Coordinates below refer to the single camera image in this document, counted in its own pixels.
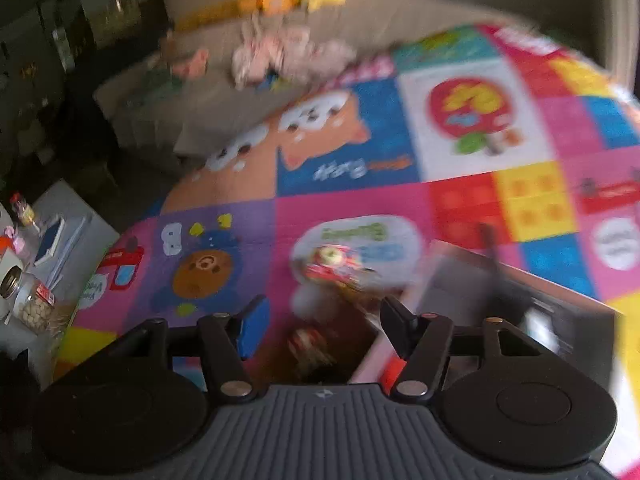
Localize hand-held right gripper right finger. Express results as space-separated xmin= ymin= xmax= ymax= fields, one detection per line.
xmin=380 ymin=297 xmax=548 ymax=404

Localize dark display cabinet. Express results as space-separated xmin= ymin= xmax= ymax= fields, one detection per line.
xmin=0 ymin=0 xmax=171 ymax=171

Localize white side table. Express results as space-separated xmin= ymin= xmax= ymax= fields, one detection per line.
xmin=0 ymin=180 xmax=122 ymax=361

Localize colourful printed play mat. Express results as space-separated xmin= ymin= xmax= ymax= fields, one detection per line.
xmin=55 ymin=22 xmax=640 ymax=480

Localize long yellow plush pillow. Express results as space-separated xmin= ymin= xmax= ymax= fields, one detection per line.
xmin=175 ymin=0 xmax=262 ymax=32

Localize small clear bottle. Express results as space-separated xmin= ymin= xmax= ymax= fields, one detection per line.
xmin=10 ymin=192 xmax=39 ymax=227

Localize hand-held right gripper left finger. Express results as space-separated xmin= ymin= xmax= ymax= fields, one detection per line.
xmin=117 ymin=295 xmax=271 ymax=404

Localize pink patterned clothes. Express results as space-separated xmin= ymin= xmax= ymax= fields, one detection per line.
xmin=232 ymin=15 xmax=357 ymax=92

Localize beige sofa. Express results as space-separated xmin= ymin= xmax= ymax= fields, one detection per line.
xmin=92 ymin=0 xmax=628 ymax=163

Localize blue book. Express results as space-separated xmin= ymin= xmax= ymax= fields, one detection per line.
xmin=34 ymin=215 xmax=69 ymax=267

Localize small pink cloth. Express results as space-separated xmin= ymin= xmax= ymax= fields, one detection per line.
xmin=172 ymin=47 xmax=211 ymax=79

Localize glass jar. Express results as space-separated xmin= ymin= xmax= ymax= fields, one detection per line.
xmin=0 ymin=267 xmax=58 ymax=335

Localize pink cardboard box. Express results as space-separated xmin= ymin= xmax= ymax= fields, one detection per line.
xmin=350 ymin=240 xmax=623 ymax=386

